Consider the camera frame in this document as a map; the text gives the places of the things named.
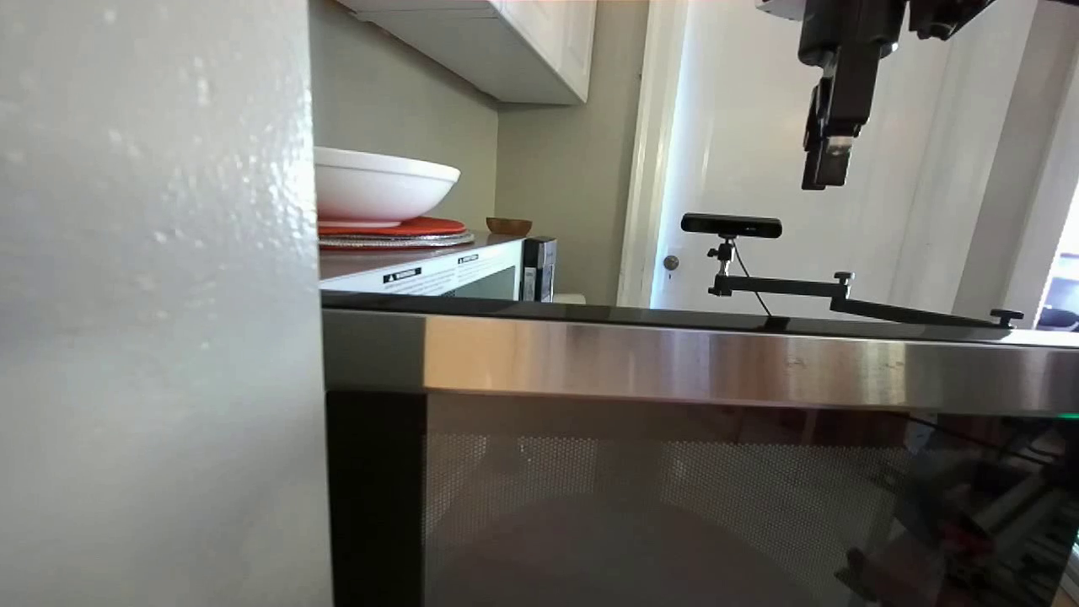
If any black stereo camera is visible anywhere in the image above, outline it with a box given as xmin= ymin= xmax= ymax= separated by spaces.
xmin=680 ymin=213 xmax=782 ymax=240

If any small wooden bowl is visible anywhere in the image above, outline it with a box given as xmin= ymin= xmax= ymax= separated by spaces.
xmin=485 ymin=216 xmax=532 ymax=240

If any white ceramic bowl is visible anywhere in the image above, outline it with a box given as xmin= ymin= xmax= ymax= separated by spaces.
xmin=313 ymin=149 xmax=458 ymax=221

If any white microwave oven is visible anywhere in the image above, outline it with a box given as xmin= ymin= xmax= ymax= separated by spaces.
xmin=320 ymin=237 xmax=560 ymax=300

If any white wall cabinet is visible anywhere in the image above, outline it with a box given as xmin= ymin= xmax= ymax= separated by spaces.
xmin=342 ymin=0 xmax=597 ymax=103

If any white fridge side panel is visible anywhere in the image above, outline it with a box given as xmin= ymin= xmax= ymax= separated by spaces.
xmin=0 ymin=0 xmax=333 ymax=607

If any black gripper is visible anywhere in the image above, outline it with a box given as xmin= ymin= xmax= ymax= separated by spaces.
xmin=760 ymin=0 xmax=995 ymax=190

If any stainless steel oven front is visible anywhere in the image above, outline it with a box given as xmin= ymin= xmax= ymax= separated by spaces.
xmin=323 ymin=294 xmax=1079 ymax=607

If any red plate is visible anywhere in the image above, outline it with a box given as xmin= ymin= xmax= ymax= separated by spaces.
xmin=316 ymin=216 xmax=466 ymax=240

